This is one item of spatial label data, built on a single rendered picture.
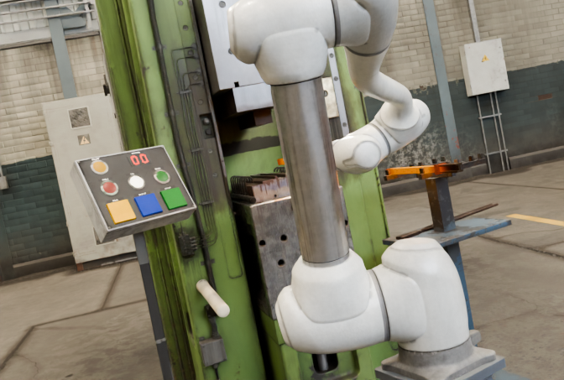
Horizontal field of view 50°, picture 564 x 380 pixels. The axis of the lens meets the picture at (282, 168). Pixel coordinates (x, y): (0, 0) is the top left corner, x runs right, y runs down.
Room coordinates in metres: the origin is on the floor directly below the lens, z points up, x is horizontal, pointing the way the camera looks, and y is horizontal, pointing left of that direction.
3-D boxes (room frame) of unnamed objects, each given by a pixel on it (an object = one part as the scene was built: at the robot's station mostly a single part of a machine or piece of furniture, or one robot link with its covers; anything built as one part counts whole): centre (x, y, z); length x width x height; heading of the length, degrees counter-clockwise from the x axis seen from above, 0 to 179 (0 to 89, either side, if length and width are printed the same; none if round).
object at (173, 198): (2.08, 0.39, 1.01); 0.07 x 0.05 x 0.07; 131
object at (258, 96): (2.55, 0.09, 1.32); 0.42 x 0.20 x 0.10; 16
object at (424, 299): (1.28, -0.24, 0.77); 0.18 x 0.16 x 0.22; 93
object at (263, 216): (2.57, 0.04, 0.69); 0.56 x 0.38 x 0.45; 16
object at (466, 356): (1.29, -0.27, 0.63); 0.22 x 0.18 x 0.06; 120
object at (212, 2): (2.56, 0.05, 1.56); 0.42 x 0.39 x 0.40; 16
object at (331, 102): (2.56, -0.24, 1.27); 0.09 x 0.02 x 0.17; 106
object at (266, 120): (2.59, 0.08, 1.24); 0.30 x 0.07 x 0.06; 16
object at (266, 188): (2.55, 0.09, 0.96); 0.42 x 0.20 x 0.09; 16
